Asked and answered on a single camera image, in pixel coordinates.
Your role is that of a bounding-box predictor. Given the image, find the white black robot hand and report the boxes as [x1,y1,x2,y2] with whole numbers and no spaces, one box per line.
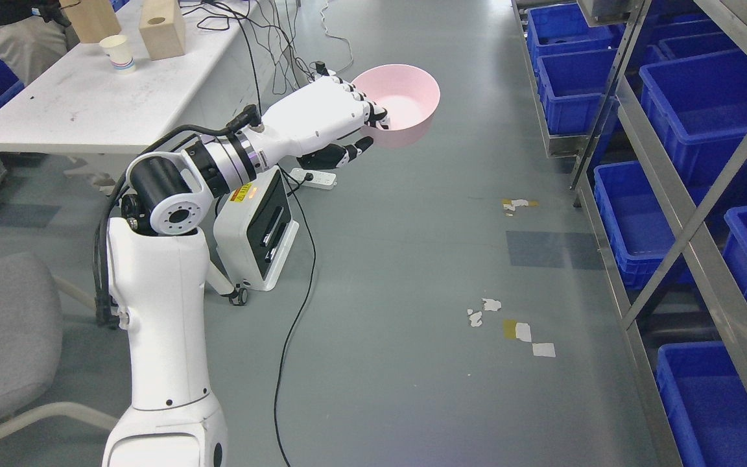
[245,76,390,171]

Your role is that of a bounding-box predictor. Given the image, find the pink bowl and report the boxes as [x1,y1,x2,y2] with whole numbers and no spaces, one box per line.
[353,64,440,150]

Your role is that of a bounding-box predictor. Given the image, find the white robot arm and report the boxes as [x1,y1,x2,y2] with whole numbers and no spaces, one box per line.
[94,104,262,466]

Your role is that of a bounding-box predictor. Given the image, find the steel shelf rack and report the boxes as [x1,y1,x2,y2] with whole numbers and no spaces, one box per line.
[537,1,747,466]

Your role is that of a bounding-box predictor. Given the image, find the white power strip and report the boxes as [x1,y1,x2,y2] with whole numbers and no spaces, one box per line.
[290,168,337,190]

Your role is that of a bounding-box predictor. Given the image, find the white table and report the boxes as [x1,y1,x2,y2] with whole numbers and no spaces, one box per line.
[0,1,294,154]

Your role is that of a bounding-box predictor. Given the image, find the white black device box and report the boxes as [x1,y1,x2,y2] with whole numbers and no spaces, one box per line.
[213,166,299,291]

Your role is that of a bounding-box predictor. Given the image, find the wooden block with hole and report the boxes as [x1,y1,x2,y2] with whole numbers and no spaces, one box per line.
[137,1,186,61]

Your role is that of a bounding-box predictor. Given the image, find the paper cup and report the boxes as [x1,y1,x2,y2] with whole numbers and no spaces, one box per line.
[99,34,136,74]

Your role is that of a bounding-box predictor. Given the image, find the wooden block left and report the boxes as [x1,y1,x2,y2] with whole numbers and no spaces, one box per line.
[60,0,121,43]

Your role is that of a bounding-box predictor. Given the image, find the grey office chair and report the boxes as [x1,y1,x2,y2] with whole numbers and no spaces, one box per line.
[0,252,119,440]

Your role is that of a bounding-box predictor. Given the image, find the black floor cable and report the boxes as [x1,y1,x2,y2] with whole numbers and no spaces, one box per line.
[274,175,317,467]

